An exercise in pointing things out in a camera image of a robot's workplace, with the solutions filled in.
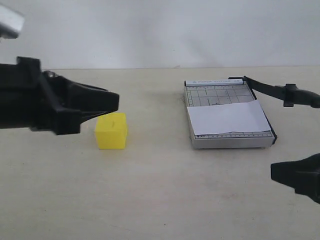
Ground grey paper cutter base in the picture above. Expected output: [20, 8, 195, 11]
[184, 77, 278, 149]

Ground white paper sheet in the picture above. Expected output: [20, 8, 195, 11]
[187, 100, 271, 135]

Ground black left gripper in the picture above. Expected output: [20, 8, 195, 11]
[0, 56, 120, 135]

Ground yellow foam cube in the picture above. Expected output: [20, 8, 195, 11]
[94, 112, 128, 150]

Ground black cutter blade arm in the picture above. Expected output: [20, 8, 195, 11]
[228, 76, 320, 109]

